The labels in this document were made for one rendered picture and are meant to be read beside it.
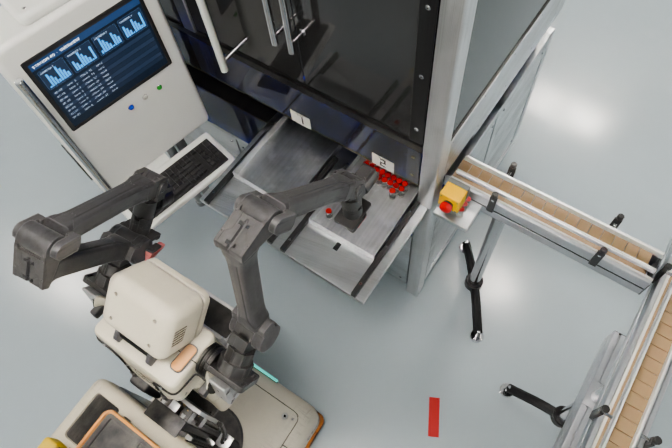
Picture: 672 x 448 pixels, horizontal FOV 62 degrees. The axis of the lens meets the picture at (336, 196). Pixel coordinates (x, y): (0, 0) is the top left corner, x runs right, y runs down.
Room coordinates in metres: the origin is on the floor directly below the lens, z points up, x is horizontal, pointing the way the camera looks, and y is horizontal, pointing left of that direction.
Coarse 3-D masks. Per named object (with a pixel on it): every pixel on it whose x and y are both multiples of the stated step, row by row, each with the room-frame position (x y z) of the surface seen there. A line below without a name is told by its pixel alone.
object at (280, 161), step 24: (288, 120) 1.33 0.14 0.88; (264, 144) 1.23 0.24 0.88; (288, 144) 1.22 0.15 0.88; (312, 144) 1.20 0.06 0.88; (336, 144) 1.19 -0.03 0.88; (240, 168) 1.13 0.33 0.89; (264, 168) 1.13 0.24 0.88; (288, 168) 1.11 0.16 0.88; (312, 168) 1.10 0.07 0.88; (264, 192) 1.01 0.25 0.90
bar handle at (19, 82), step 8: (16, 80) 1.12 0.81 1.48; (24, 88) 1.11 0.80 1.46; (32, 96) 1.11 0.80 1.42; (32, 104) 1.11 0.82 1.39; (40, 104) 1.11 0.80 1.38; (40, 112) 1.11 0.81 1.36; (48, 112) 1.12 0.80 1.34; (48, 120) 1.11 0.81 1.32; (56, 120) 1.12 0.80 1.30; (56, 128) 1.11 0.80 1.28; (64, 136) 1.11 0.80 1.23; (72, 144) 1.11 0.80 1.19; (80, 152) 1.11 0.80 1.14; (80, 160) 1.11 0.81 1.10; (88, 160) 1.12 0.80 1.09; (88, 168) 1.11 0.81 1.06; (96, 168) 1.13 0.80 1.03; (96, 176) 1.11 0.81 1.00; (104, 184) 1.11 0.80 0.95
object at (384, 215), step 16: (368, 192) 0.97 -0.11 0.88; (384, 192) 0.96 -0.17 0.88; (416, 192) 0.92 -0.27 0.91; (320, 208) 0.92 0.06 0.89; (336, 208) 0.92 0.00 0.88; (384, 208) 0.90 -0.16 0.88; (400, 208) 0.89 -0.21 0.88; (320, 224) 0.85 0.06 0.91; (336, 224) 0.86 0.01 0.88; (368, 224) 0.84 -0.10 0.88; (384, 224) 0.84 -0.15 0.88; (352, 240) 0.79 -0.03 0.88; (368, 240) 0.78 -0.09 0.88; (384, 240) 0.76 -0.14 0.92; (368, 256) 0.72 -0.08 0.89
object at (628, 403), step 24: (648, 288) 0.50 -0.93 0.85; (648, 312) 0.41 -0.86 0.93; (648, 336) 0.33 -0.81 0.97; (624, 360) 0.29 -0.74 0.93; (648, 360) 0.28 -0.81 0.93; (624, 384) 0.22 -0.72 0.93; (648, 384) 0.22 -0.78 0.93; (600, 408) 0.17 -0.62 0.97; (624, 408) 0.16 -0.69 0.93; (648, 408) 0.15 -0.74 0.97; (600, 432) 0.11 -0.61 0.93; (624, 432) 0.11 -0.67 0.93; (648, 432) 0.10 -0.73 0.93
